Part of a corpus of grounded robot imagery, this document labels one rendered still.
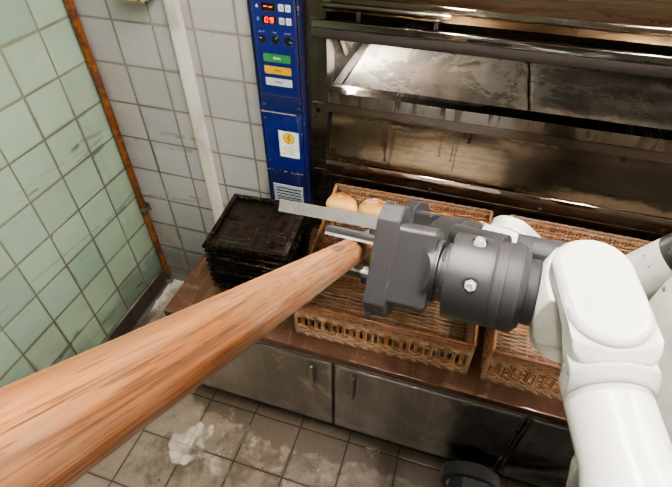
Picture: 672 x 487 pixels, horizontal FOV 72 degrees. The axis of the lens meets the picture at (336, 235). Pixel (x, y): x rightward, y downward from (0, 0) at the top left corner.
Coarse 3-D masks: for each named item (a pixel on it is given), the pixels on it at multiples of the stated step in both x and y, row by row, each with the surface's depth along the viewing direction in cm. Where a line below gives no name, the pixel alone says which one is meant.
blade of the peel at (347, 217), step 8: (280, 200) 107; (288, 200) 107; (280, 208) 107; (288, 208) 107; (296, 208) 107; (304, 208) 106; (312, 208) 106; (320, 208) 105; (328, 208) 105; (312, 216) 106; (320, 216) 105; (328, 216) 105; (336, 216) 105; (344, 216) 104; (352, 216) 104; (360, 216) 103; (368, 216) 103; (376, 216) 103; (352, 224) 104; (360, 224) 103; (368, 224) 103; (376, 224) 103
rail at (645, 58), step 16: (368, 32) 117; (384, 32) 116; (400, 32) 115; (416, 32) 114; (432, 32) 113; (448, 32) 113; (512, 48) 110; (528, 48) 109; (544, 48) 108; (560, 48) 107; (576, 48) 106; (592, 48) 105; (656, 64) 103
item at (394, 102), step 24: (336, 96) 148; (360, 96) 145; (384, 96) 145; (408, 96) 145; (456, 120) 141; (480, 120) 139; (504, 120) 136; (528, 120) 134; (552, 120) 134; (576, 120) 134; (624, 144) 131; (648, 144) 129
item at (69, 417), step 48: (240, 288) 23; (288, 288) 27; (144, 336) 15; (192, 336) 17; (240, 336) 20; (48, 384) 12; (96, 384) 12; (144, 384) 14; (192, 384) 16; (0, 432) 10; (48, 432) 11; (96, 432) 12; (0, 480) 9; (48, 480) 10
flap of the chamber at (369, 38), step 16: (320, 32) 121; (336, 32) 119; (352, 32) 118; (416, 48) 116; (432, 48) 115; (448, 48) 114; (464, 48) 113; (480, 48) 112; (496, 48) 111; (560, 64) 108; (576, 64) 107; (592, 64) 106; (608, 64) 106; (624, 64) 105; (640, 64) 104
